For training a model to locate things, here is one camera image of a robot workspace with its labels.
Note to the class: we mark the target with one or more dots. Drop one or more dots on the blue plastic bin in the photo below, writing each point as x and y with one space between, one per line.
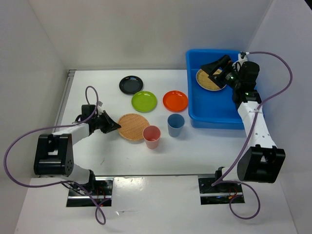
210 109

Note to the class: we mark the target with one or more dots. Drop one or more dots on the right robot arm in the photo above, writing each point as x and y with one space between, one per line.
259 160

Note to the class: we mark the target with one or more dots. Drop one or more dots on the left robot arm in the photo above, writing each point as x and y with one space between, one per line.
54 154

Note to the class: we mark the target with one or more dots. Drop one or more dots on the green round plate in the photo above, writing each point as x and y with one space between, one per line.
144 101

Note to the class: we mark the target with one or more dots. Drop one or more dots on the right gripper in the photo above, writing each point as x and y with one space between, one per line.
210 68

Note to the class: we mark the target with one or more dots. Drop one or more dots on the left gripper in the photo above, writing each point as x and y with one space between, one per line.
111 125

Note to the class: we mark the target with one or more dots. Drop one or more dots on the black round plate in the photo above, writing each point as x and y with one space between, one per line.
130 85

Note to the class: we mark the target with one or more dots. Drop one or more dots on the blue plastic cup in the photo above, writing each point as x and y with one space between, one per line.
175 124

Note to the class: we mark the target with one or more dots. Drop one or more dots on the pink plastic cup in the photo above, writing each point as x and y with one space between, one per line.
151 135

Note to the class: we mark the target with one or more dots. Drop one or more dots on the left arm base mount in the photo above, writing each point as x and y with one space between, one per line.
101 192

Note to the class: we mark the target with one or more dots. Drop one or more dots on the orange round plate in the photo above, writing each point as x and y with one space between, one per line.
175 101

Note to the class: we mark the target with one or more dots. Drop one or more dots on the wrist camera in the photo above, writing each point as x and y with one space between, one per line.
100 107
243 57

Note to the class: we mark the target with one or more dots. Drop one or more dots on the brown woven bamboo plate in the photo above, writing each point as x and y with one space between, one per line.
132 126

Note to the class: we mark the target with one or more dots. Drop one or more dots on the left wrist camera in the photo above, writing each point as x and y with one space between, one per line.
100 107

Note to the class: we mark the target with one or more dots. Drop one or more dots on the green-rimmed bamboo woven plate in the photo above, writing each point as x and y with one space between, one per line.
203 81

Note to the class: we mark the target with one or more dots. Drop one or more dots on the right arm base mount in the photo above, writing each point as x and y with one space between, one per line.
219 194

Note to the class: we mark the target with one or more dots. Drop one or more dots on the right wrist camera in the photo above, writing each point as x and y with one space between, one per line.
243 57

